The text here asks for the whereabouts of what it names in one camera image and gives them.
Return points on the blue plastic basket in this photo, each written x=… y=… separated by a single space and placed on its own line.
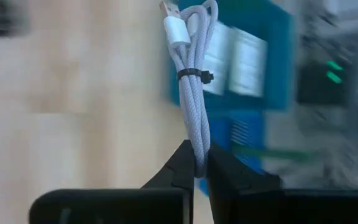
x=247 y=130

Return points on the slim white box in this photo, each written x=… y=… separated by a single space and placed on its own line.
x=219 y=62

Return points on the teal plastic bin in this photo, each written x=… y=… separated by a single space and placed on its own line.
x=278 y=62

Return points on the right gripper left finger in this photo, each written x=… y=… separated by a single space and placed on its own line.
x=166 y=205

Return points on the black device with green lights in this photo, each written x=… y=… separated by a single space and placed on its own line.
x=322 y=84

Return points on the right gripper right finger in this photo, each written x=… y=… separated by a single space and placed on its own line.
x=244 y=202

